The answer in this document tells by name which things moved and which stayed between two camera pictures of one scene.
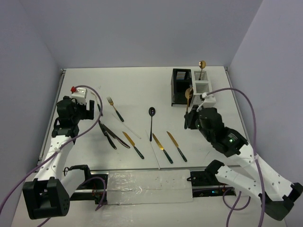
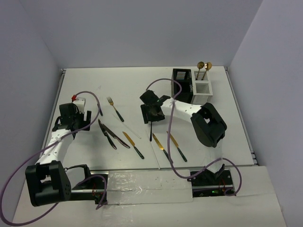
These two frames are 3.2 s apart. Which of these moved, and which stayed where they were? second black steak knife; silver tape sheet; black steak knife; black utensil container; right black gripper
Moved: right black gripper
Stayed: black utensil container; black steak knife; silver tape sheet; second black steak knife
